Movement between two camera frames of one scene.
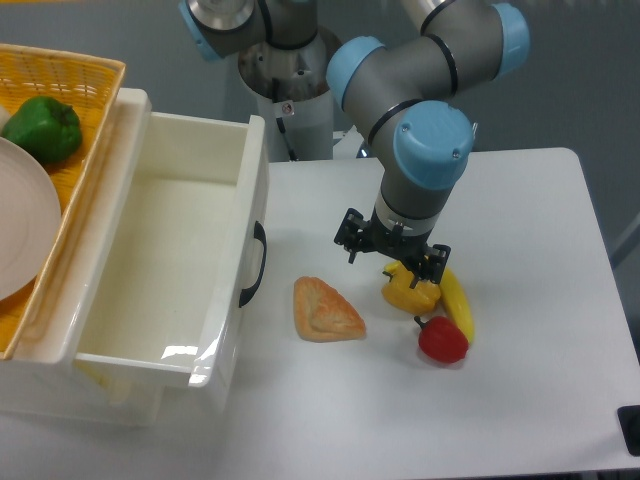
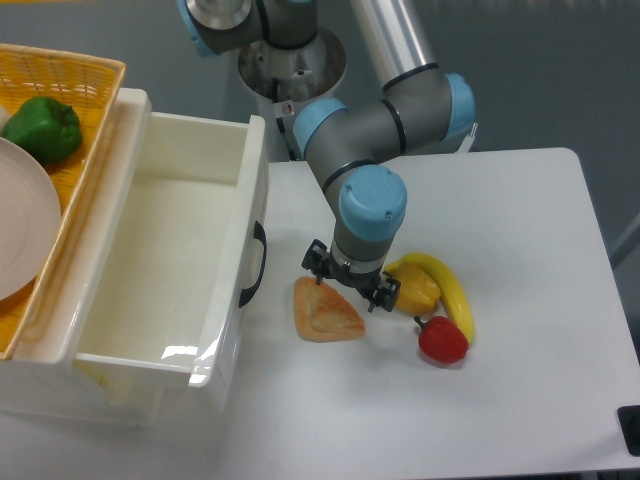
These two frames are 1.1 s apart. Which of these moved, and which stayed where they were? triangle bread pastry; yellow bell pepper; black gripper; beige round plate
Moved: black gripper
Stayed: beige round plate; triangle bread pastry; yellow bell pepper
